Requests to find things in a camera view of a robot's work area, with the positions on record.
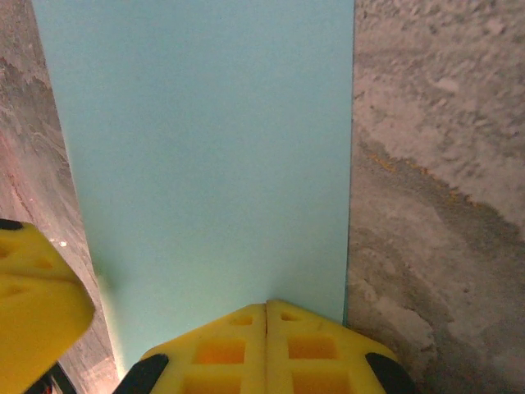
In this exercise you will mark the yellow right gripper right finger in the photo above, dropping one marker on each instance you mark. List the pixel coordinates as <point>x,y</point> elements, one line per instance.
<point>348,369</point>

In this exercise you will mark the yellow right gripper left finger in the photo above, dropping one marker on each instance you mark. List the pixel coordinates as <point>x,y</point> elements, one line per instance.
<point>184,369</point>

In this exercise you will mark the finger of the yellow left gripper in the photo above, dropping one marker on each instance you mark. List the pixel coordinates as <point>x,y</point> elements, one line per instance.
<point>37,328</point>
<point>24,258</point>

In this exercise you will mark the light blue paper sheet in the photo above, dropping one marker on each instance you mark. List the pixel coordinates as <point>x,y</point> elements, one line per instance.
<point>205,143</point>

